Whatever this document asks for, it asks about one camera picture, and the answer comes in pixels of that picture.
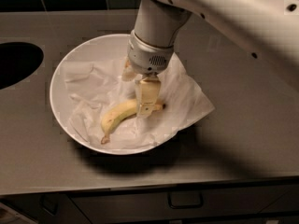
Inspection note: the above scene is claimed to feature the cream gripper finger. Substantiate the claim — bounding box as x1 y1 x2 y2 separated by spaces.
121 59 136 82
135 76 161 118

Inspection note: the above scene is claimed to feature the white crumpled paper sheet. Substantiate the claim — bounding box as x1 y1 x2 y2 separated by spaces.
60 40 216 150

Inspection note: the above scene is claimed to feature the dark left cabinet door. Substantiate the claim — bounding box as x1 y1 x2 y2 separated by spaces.
0 193 91 224

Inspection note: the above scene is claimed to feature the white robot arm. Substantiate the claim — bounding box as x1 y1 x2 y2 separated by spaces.
126 0 299 118

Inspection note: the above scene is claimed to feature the white round bowl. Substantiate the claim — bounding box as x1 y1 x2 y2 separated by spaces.
49 34 192 156

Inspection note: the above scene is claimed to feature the dark drawer with handle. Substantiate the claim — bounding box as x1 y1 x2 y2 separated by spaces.
71 185 299 224

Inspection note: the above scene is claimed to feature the yellow banana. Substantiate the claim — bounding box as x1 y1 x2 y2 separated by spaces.
100 98 166 146

